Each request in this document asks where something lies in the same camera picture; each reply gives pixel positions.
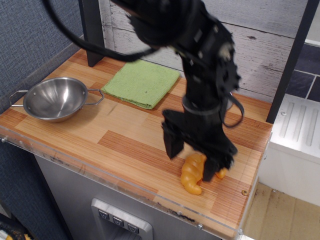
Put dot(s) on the green folded cloth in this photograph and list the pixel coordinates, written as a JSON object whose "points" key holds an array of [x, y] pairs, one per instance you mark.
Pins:
{"points": [[141, 83]]}

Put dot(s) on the white toy sink unit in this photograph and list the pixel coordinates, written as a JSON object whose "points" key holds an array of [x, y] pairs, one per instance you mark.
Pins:
{"points": [[291, 162]]}

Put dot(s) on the black vertical post right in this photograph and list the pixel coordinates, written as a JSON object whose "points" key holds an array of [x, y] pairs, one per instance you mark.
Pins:
{"points": [[299, 41]]}

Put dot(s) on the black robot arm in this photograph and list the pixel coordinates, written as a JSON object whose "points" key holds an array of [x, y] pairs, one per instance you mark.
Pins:
{"points": [[207, 52]]}

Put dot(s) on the yellow object bottom left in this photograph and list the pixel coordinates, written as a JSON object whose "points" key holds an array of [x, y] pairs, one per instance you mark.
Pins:
{"points": [[4, 236]]}

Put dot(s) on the blue handled metal spoon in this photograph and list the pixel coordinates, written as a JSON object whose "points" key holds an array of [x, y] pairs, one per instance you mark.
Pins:
{"points": [[229, 102]]}

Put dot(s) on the silver dispenser button panel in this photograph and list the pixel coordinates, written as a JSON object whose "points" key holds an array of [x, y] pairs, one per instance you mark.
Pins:
{"points": [[116, 224]]}

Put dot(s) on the orange plastic croissant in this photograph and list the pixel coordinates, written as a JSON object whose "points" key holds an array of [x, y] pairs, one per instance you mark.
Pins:
{"points": [[192, 172]]}

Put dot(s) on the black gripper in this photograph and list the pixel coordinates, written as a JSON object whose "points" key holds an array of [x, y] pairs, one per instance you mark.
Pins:
{"points": [[202, 129]]}

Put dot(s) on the grey toy fridge cabinet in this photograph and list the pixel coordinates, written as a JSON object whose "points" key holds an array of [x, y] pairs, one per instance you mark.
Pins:
{"points": [[149, 193]]}

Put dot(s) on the steel bowl with handles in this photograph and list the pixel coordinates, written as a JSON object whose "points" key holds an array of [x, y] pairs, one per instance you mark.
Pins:
{"points": [[57, 99]]}

